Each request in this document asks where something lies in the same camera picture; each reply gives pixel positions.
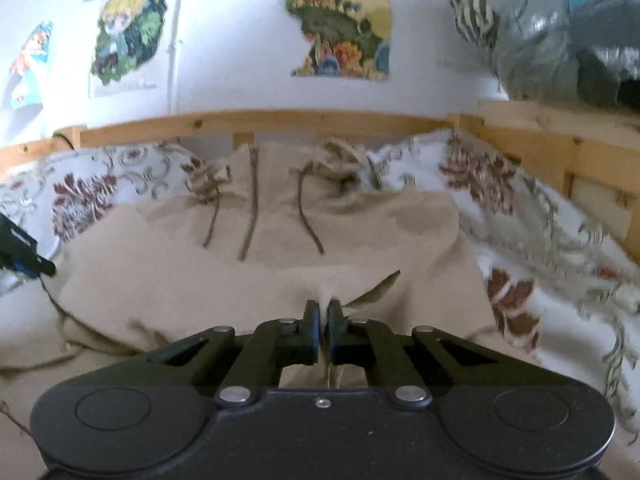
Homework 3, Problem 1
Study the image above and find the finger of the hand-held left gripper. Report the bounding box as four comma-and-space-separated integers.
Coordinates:
0, 214, 57, 279

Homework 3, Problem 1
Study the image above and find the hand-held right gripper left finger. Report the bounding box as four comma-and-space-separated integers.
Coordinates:
124, 300, 321, 407

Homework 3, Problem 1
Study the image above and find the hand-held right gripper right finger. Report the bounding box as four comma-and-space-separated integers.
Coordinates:
326, 300, 522, 407

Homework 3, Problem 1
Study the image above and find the beige cloth garment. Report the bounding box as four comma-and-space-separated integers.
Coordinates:
50, 141, 501, 391

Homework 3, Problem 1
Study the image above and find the grey plastic bag of clothes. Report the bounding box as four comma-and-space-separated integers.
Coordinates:
487, 0, 640, 107

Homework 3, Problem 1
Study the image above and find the floral white bedspread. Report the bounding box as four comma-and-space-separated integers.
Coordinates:
0, 129, 640, 480

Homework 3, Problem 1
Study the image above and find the striped cloth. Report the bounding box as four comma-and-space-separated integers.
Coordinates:
449, 0, 503, 63

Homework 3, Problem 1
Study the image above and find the dark cloth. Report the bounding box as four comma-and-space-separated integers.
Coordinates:
575, 46, 640, 108

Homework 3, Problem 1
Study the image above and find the small torn cartoon wall poster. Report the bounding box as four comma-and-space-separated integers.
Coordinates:
9, 22, 54, 111

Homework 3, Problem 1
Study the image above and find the wooden bed frame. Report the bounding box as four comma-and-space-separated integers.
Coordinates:
0, 100, 640, 256

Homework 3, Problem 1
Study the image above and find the green cartoon wall poster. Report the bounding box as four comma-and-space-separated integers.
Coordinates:
89, 0, 172, 99

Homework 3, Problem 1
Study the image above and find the white wall cable duct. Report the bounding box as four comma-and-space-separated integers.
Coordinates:
169, 0, 190, 117

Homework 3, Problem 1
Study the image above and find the landscape wall poster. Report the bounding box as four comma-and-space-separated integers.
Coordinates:
286, 0, 392, 81

